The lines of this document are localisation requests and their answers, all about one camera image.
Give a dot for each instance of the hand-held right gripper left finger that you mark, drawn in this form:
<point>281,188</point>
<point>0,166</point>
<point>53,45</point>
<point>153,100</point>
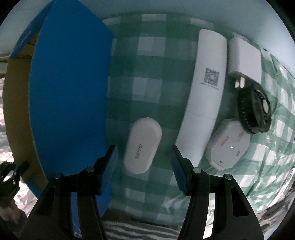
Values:
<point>108,170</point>

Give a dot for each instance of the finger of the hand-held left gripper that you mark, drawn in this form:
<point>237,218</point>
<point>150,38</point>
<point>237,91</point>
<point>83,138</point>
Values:
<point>22,169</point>

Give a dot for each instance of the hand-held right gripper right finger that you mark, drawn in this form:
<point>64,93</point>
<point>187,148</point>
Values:
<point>179,170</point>

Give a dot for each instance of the white oval case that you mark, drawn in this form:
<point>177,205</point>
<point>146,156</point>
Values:
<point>143,145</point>

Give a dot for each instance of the long white device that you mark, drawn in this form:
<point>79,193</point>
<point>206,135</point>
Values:
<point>202,103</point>

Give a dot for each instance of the blue cardboard box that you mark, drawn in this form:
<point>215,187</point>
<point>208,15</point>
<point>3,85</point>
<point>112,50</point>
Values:
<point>69,92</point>

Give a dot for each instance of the black round disc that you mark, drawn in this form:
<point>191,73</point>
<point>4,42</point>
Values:
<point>251,110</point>

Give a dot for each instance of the person's left hand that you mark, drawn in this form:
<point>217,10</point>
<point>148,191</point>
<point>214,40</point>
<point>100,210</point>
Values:
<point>11,212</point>

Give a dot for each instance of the white octagonal device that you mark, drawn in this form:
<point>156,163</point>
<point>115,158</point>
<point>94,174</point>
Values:
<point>225,147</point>

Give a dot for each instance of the grey white striped cloth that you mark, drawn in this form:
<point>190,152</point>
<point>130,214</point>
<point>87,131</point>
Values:
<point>138,233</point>

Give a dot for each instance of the green checked cloth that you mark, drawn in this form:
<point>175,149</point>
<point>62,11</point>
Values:
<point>147,76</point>

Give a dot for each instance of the grey quilt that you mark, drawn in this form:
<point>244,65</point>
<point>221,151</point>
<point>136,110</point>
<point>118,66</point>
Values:
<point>272,214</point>

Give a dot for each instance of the white flat charger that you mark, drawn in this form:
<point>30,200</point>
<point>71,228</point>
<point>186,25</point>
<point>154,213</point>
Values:
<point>245,60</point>

